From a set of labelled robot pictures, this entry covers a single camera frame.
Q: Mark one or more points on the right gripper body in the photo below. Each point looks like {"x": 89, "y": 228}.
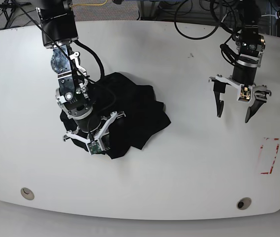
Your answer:
{"x": 93, "y": 128}

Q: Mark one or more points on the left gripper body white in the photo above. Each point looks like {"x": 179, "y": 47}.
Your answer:
{"x": 244, "y": 73}

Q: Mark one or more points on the black T-shirt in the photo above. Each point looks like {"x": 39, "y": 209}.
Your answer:
{"x": 145, "y": 116}

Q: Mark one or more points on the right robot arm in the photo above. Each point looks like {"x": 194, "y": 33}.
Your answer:
{"x": 82, "y": 100}

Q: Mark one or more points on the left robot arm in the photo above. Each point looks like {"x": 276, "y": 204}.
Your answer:
{"x": 251, "y": 46}

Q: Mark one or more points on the red tape rectangle marking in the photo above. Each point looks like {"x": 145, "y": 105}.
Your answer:
{"x": 267, "y": 155}

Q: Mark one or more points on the black tripod stand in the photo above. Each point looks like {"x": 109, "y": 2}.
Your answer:
{"x": 8, "y": 9}

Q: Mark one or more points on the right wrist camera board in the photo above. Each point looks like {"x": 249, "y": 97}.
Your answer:
{"x": 94, "y": 148}

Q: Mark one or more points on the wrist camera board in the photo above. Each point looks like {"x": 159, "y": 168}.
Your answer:
{"x": 94, "y": 148}
{"x": 245, "y": 93}

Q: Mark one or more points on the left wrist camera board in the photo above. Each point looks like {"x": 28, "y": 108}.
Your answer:
{"x": 245, "y": 93}

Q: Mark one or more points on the left table cable grommet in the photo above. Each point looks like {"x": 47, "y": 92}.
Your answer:
{"x": 27, "y": 194}

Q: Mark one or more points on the table cable grommet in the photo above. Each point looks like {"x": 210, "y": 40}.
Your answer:
{"x": 27, "y": 194}
{"x": 244, "y": 203}

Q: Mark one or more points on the right table cable grommet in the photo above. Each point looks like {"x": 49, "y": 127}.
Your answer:
{"x": 244, "y": 203}

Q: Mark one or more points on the aluminium frame post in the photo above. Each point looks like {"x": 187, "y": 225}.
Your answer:
{"x": 148, "y": 9}

